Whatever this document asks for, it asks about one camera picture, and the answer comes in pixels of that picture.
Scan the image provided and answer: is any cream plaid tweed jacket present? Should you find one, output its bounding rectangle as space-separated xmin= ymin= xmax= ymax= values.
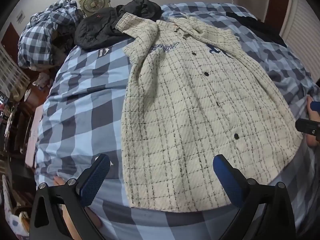
xmin=116 ymin=13 xmax=303 ymax=212

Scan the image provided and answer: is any person's bare foot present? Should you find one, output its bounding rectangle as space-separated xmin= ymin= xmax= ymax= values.
xmin=305 ymin=95 xmax=320 ymax=149

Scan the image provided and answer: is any pink box beside bed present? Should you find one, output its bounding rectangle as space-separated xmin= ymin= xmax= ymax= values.
xmin=25 ymin=105 xmax=43 ymax=168

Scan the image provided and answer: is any white louvered closet door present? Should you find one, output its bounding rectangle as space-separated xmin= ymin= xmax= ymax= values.
xmin=280 ymin=0 xmax=320 ymax=81

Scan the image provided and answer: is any black garment on bed edge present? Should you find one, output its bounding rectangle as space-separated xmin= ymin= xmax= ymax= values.
xmin=226 ymin=12 xmax=287 ymax=48

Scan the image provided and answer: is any white storage rack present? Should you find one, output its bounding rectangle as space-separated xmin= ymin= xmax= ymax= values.
xmin=0 ymin=45 xmax=30 ymax=101

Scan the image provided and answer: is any crumpled blue checkered blanket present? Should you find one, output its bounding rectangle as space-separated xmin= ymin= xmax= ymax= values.
xmin=17 ymin=0 xmax=84 ymax=71

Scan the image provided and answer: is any black puffer jacket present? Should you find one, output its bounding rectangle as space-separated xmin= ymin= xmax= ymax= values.
xmin=74 ymin=0 xmax=162 ymax=51

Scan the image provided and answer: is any beige box fan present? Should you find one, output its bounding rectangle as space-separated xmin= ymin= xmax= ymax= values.
xmin=79 ymin=0 xmax=111 ymax=16

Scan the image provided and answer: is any white wall outlet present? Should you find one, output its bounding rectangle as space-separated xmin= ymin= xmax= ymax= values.
xmin=17 ymin=10 xmax=25 ymax=24

